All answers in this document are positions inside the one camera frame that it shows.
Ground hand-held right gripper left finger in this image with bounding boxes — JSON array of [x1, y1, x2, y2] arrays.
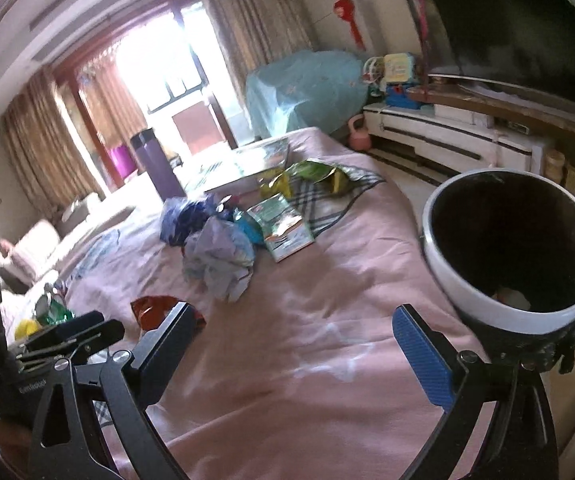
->
[[28, 301, 207, 480]]

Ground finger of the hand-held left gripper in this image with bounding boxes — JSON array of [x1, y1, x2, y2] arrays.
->
[[28, 311, 106, 346], [16, 321, 126, 367]]

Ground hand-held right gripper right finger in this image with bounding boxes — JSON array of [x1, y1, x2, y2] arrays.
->
[[391, 303, 565, 480]]

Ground blue plastic wrapper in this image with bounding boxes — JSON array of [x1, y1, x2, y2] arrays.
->
[[232, 210, 264, 247]]

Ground white-rimmed black trash bin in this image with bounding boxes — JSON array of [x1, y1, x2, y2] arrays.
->
[[420, 167, 575, 376]]

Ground green and white carton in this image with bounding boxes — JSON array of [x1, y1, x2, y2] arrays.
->
[[246, 194, 317, 264]]

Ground yellow snack bag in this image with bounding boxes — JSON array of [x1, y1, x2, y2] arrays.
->
[[260, 167, 296, 202]]

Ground person's left hand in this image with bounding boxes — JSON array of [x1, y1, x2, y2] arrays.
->
[[0, 412, 34, 467]]

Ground green foil packet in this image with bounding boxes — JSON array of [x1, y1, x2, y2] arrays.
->
[[35, 284, 76, 327]]

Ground red snack wrapper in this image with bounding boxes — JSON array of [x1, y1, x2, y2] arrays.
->
[[130, 296, 206, 335]]

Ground yellow crumpled wrapper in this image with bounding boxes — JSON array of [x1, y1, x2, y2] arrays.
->
[[14, 318, 44, 344]]

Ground beige sofa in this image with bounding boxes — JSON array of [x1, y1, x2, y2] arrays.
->
[[0, 192, 136, 303]]

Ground pale blue crumpled plastic bag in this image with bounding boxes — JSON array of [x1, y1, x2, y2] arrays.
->
[[182, 217, 257, 302]]

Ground dark blue crumpled bag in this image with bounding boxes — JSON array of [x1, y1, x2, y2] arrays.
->
[[160, 195, 234, 247]]

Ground pink blanket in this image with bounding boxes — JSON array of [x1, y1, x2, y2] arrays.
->
[[62, 127, 493, 480]]

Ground magenta plastic bin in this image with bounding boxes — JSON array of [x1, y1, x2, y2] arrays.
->
[[110, 144, 139, 182]]

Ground purple thermos bottle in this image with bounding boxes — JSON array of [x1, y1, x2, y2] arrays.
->
[[130, 129, 187, 199]]

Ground plaid heart-shaped cloth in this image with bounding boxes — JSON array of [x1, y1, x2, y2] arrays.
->
[[287, 165, 388, 239]]

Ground beige patterned curtain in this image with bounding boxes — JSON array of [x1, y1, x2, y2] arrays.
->
[[196, 0, 318, 78], [2, 69, 104, 213]]

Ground glossy flat box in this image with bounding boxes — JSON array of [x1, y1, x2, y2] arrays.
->
[[188, 139, 291, 194]]

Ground brown balcony chair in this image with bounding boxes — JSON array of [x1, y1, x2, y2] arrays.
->
[[172, 102, 227, 157]]

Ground green snack bag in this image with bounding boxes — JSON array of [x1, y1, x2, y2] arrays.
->
[[287, 159, 353, 197]]

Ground white television cabinet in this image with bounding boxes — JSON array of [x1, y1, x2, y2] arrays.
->
[[362, 102, 558, 181]]

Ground pink kettlebell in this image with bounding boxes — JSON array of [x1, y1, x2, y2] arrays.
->
[[347, 115, 376, 154]]

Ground round beige jar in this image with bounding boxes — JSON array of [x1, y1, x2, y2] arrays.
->
[[544, 152, 567, 182]]

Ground balcony glass door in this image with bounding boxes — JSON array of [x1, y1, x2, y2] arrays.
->
[[52, 0, 231, 163]]

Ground brown wooden shelf board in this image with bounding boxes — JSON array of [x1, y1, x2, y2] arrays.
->
[[407, 74, 575, 143]]

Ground teal cloth-covered furniture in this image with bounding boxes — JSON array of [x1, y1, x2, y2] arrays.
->
[[245, 50, 369, 140]]

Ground black flat television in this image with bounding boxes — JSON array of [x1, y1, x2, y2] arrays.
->
[[391, 0, 575, 126]]

